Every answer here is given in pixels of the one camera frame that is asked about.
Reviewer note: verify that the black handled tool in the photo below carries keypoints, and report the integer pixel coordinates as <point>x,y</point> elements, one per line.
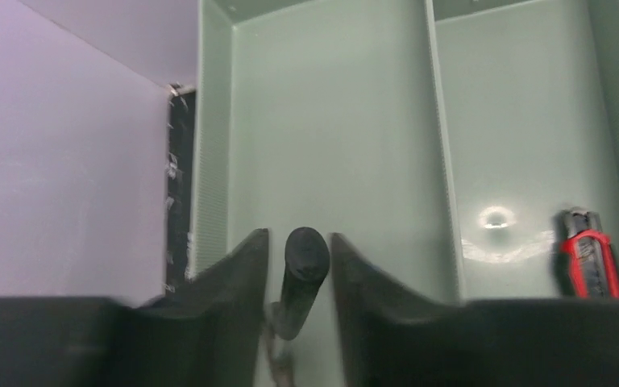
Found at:
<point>307,264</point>

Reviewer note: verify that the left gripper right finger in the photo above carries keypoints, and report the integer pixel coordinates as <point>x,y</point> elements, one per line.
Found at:
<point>392,336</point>

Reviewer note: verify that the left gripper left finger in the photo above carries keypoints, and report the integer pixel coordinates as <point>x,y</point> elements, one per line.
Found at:
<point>207,334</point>

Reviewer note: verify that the green plastic tool box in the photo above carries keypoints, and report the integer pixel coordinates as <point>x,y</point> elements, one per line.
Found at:
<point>444,139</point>

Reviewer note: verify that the red utility knife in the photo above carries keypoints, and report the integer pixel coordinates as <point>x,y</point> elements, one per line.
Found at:
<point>586,264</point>

